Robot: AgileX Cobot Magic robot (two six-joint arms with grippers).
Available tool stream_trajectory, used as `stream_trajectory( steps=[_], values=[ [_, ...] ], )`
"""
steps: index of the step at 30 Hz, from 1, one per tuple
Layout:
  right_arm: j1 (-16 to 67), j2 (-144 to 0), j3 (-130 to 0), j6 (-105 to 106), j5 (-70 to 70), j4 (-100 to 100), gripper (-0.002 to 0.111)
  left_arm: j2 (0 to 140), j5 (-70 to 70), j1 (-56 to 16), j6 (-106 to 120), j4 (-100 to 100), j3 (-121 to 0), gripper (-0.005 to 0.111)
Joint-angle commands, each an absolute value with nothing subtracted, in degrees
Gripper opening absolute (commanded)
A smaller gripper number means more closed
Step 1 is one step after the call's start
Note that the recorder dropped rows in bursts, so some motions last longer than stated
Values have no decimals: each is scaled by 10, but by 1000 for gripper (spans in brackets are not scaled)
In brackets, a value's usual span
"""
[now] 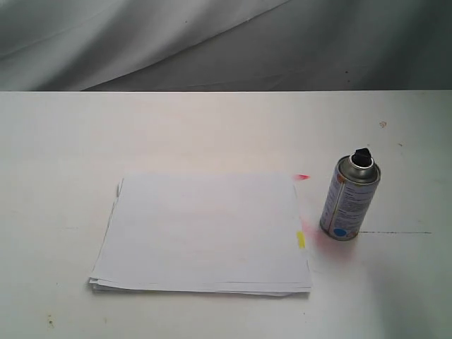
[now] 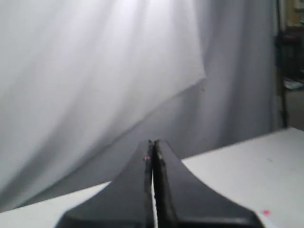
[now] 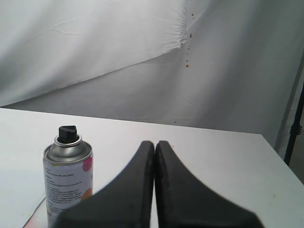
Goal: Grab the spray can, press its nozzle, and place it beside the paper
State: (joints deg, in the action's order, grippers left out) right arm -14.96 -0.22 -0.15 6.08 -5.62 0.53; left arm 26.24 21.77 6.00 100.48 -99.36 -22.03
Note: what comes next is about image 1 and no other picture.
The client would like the white paper stack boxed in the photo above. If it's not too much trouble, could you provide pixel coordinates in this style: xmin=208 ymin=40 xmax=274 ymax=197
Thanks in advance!
xmin=89 ymin=173 xmax=312 ymax=296

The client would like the silver spray paint can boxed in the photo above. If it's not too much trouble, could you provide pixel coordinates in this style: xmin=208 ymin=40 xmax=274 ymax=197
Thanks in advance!
xmin=319 ymin=148 xmax=381 ymax=241

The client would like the grey backdrop cloth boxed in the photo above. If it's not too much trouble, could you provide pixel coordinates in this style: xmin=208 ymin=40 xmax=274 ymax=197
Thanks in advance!
xmin=1 ymin=1 xmax=451 ymax=91

